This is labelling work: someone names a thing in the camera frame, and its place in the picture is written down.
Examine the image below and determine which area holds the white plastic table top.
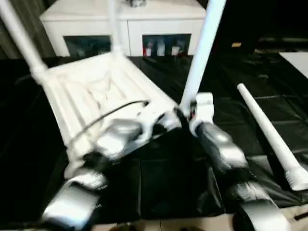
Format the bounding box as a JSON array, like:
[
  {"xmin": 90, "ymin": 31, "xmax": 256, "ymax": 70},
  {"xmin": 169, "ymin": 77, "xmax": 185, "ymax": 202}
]
[{"xmin": 30, "ymin": 51, "xmax": 182, "ymax": 179}]

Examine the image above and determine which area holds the black cabinet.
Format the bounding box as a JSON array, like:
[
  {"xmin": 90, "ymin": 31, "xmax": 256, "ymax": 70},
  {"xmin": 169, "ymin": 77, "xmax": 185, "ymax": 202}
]
[{"xmin": 204, "ymin": 0, "xmax": 308, "ymax": 55}]

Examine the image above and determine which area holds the black white spotted toy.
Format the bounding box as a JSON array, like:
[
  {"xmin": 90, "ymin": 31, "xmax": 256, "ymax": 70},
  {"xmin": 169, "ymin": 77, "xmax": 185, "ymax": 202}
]
[{"xmin": 125, "ymin": 0, "xmax": 147, "ymax": 8}]

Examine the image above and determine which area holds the white flat board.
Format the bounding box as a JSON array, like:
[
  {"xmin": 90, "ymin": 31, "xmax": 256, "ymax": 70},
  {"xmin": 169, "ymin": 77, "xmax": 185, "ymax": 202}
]
[{"xmin": 279, "ymin": 51, "xmax": 308, "ymax": 80}]

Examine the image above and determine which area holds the grey curtain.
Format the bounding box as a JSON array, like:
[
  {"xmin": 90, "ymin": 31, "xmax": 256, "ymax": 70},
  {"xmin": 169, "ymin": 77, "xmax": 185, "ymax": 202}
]
[{"xmin": 0, "ymin": 0, "xmax": 56, "ymax": 60}]

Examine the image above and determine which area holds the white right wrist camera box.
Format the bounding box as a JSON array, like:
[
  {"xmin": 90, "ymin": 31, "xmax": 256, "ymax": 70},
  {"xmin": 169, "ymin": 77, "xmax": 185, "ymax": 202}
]
[{"xmin": 189, "ymin": 92, "xmax": 215, "ymax": 130}]

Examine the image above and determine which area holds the white plastic table leg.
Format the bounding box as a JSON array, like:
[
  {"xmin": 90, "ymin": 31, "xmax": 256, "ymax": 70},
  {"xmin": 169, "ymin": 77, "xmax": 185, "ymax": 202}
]
[
  {"xmin": 236, "ymin": 83, "xmax": 308, "ymax": 192},
  {"xmin": 179, "ymin": 0, "xmax": 227, "ymax": 116},
  {"xmin": 0, "ymin": 0, "xmax": 48, "ymax": 80},
  {"xmin": 107, "ymin": 0, "xmax": 125, "ymax": 57}
]

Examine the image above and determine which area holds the white cabinet with glass doors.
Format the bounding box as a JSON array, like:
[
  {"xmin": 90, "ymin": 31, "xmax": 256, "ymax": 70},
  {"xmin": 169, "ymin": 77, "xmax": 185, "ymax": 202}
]
[{"xmin": 39, "ymin": 0, "xmax": 207, "ymax": 57}]

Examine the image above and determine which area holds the black table mat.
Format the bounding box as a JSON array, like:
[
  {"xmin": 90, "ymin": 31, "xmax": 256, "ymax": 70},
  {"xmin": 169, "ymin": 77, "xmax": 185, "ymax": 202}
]
[{"xmin": 0, "ymin": 54, "xmax": 308, "ymax": 221}]

